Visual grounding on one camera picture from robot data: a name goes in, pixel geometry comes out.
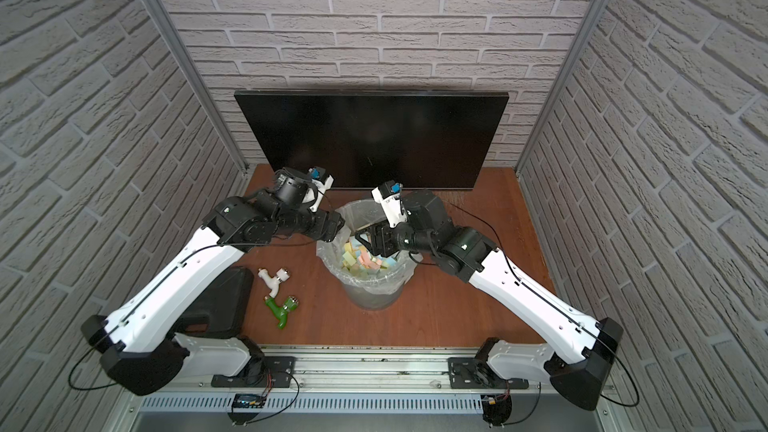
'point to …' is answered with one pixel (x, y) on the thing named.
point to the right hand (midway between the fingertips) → (369, 230)
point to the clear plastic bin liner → (355, 216)
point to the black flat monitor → (369, 140)
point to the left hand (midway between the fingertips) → (325, 207)
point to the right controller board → (496, 409)
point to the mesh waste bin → (372, 301)
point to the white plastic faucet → (273, 282)
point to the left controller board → (248, 400)
